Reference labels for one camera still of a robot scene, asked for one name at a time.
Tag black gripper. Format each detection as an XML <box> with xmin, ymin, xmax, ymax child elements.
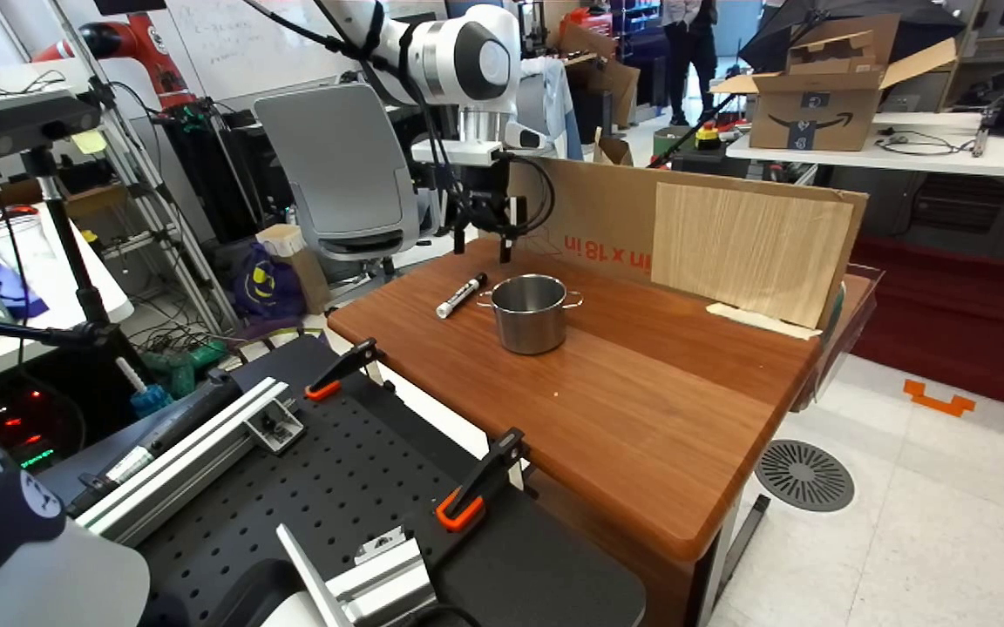
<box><xmin>449</xmin><ymin>186</ymin><xmax>530</xmax><ymax>269</ymax></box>

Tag black marker white label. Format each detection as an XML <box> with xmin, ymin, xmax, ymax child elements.
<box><xmin>431</xmin><ymin>269</ymin><xmax>490</xmax><ymax>325</ymax></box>

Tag brown cardboard panel red print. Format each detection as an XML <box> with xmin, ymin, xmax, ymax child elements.
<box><xmin>500</xmin><ymin>150</ymin><xmax>874</xmax><ymax>289</ymax></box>

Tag grey office chair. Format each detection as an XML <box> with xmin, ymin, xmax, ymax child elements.
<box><xmin>246</xmin><ymin>80</ymin><xmax>440</xmax><ymax>287</ymax></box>

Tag orange black bar clamp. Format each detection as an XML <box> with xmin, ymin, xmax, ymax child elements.
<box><xmin>298</xmin><ymin>333</ymin><xmax>388</xmax><ymax>406</ymax></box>
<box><xmin>431</xmin><ymin>426</ymin><xmax>530</xmax><ymax>537</ymax></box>

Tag purple colourful printed bag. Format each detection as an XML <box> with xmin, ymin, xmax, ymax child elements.
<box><xmin>222</xmin><ymin>222</ymin><xmax>335</xmax><ymax>330</ymax></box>

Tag light corrugated cardboard panel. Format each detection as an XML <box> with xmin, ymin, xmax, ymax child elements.
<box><xmin>649</xmin><ymin>175</ymin><xmax>861</xmax><ymax>330</ymax></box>

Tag standing person dark clothes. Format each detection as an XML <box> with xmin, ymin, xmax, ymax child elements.
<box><xmin>655</xmin><ymin>0</ymin><xmax>721</xmax><ymax>130</ymax></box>

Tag black perforated board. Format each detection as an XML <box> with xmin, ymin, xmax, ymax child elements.
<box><xmin>132</xmin><ymin>333</ymin><xmax>652</xmax><ymax>627</ymax></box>

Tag white flat strip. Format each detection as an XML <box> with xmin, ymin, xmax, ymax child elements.
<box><xmin>700</xmin><ymin>299</ymin><xmax>827</xmax><ymax>345</ymax></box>

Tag silver metal stand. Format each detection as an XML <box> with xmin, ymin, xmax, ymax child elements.
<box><xmin>44</xmin><ymin>0</ymin><xmax>243</xmax><ymax>340</ymax></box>

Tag long aluminium extrusion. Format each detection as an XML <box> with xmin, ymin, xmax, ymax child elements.
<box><xmin>73</xmin><ymin>371</ymin><xmax>309</xmax><ymax>545</ymax></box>

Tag open brown shipping box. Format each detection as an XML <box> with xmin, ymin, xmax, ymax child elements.
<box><xmin>710</xmin><ymin>10</ymin><xmax>961</xmax><ymax>156</ymax></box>

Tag red machine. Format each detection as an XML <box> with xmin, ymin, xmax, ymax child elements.
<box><xmin>35</xmin><ymin>6</ymin><xmax>197</xmax><ymax>116</ymax></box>

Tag round floor drain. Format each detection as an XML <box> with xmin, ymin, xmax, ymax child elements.
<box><xmin>751</xmin><ymin>434</ymin><xmax>861</xmax><ymax>519</ymax></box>

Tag grey table leg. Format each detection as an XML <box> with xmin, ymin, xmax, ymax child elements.
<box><xmin>707</xmin><ymin>490</ymin><xmax>777</xmax><ymax>613</ymax></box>

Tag black tripod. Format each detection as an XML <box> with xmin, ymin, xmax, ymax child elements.
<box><xmin>0</xmin><ymin>145</ymin><xmax>132</xmax><ymax>360</ymax></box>

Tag white long table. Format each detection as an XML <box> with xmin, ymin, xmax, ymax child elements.
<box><xmin>721</xmin><ymin>105</ymin><xmax>1004</xmax><ymax>186</ymax></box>

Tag white side table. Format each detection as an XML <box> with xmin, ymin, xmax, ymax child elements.
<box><xmin>0</xmin><ymin>199</ymin><xmax>134</xmax><ymax>400</ymax></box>

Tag blue object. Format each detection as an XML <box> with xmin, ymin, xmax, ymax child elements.
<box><xmin>0</xmin><ymin>252</ymin><xmax>53</xmax><ymax>325</ymax></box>

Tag black box red lights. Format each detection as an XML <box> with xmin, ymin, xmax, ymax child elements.
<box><xmin>0</xmin><ymin>364</ymin><xmax>91</xmax><ymax>473</ymax></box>

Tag navy white cap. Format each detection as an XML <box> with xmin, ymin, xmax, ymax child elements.
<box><xmin>0</xmin><ymin>415</ymin><xmax>154</xmax><ymax>627</ymax></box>

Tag silver bowl with handles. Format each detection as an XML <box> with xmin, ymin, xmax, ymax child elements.
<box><xmin>475</xmin><ymin>269</ymin><xmax>588</xmax><ymax>360</ymax></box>

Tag short aluminium extrusion bracket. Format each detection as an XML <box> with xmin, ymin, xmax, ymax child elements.
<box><xmin>272</xmin><ymin>519</ymin><xmax>444</xmax><ymax>627</ymax></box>

